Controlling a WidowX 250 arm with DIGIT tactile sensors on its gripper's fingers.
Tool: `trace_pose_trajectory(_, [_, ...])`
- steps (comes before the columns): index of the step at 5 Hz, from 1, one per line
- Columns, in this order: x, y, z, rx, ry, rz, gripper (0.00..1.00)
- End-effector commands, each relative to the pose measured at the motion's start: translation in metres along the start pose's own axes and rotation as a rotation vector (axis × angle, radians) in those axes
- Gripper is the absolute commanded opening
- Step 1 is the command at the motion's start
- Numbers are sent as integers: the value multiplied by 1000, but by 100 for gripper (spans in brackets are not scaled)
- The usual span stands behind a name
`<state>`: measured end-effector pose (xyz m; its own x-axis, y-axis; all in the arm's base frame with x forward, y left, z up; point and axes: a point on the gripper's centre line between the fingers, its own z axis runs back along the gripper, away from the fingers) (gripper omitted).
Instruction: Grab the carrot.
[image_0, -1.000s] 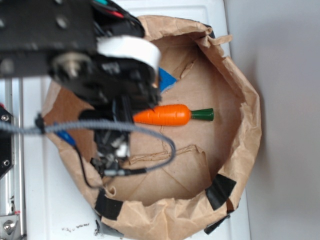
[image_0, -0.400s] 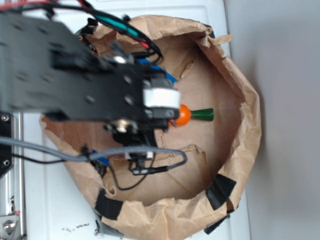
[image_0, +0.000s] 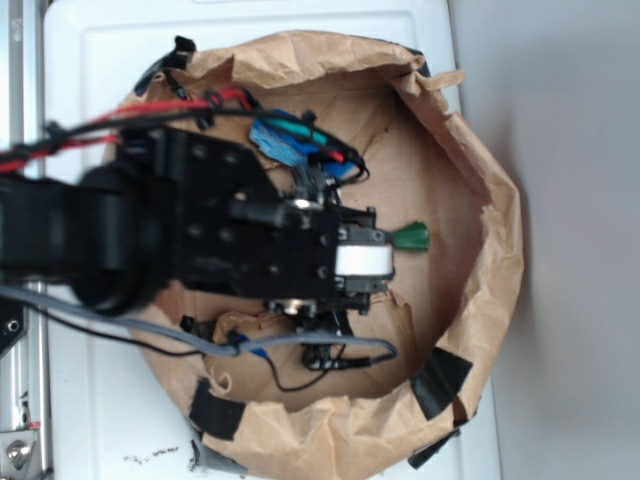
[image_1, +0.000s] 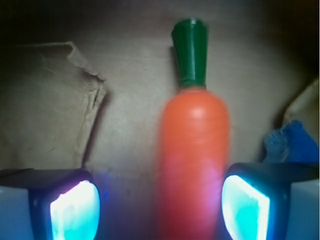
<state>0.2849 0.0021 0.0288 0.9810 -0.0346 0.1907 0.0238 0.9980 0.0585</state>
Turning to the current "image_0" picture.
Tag red and black cable bundle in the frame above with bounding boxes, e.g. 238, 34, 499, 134
0, 87, 371, 184

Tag orange toy carrot green stem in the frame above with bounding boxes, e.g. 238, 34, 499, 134
392, 221, 430, 251

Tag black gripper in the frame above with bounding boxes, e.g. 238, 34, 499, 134
169, 130, 376, 315

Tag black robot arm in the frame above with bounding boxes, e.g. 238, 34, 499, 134
1, 127, 388, 316

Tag brown paper bag bin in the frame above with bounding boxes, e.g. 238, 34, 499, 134
143, 30, 524, 479

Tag blue sponge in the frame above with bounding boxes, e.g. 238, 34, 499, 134
249, 109, 361, 179

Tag aluminium frame rail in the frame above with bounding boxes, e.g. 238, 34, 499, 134
1, 1, 54, 479

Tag grey sleeved cable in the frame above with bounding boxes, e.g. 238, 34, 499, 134
0, 284, 398, 359

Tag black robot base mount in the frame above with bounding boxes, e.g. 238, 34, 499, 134
0, 298, 25, 357

